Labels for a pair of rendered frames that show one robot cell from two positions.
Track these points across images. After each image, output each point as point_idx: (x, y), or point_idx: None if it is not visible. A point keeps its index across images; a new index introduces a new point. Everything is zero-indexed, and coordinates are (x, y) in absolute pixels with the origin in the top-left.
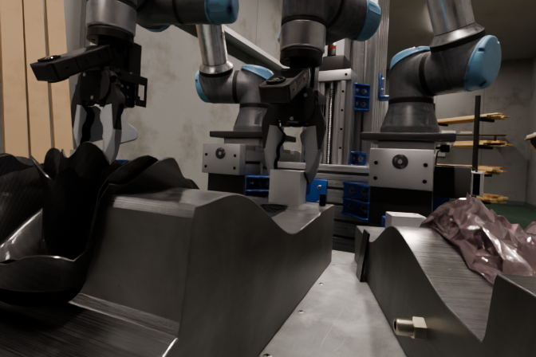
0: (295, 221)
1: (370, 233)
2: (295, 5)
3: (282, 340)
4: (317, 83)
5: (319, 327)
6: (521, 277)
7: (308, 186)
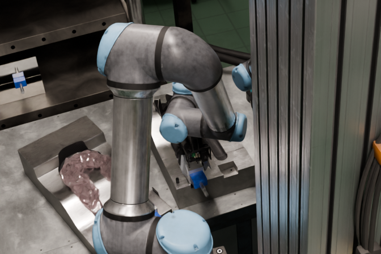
0: (166, 158)
1: (158, 200)
2: (185, 97)
3: (153, 160)
4: (191, 144)
5: (149, 169)
6: (100, 131)
7: (192, 182)
